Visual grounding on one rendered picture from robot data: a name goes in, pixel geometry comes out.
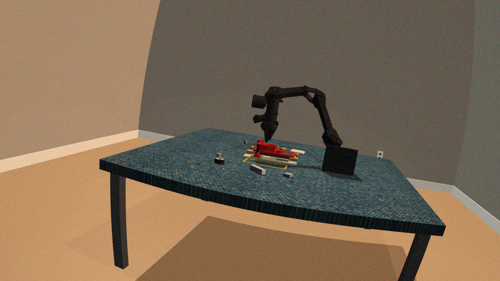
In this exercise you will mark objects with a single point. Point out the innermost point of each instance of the beige flat square tile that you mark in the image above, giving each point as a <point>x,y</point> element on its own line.
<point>298,151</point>

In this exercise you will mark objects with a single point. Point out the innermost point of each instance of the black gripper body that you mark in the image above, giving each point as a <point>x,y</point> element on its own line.
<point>271,120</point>

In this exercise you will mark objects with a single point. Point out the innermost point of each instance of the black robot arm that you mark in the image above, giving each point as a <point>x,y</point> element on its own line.
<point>275,94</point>

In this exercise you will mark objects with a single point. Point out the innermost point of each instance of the beige rectangular block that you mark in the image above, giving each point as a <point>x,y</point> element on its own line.
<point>257,169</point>

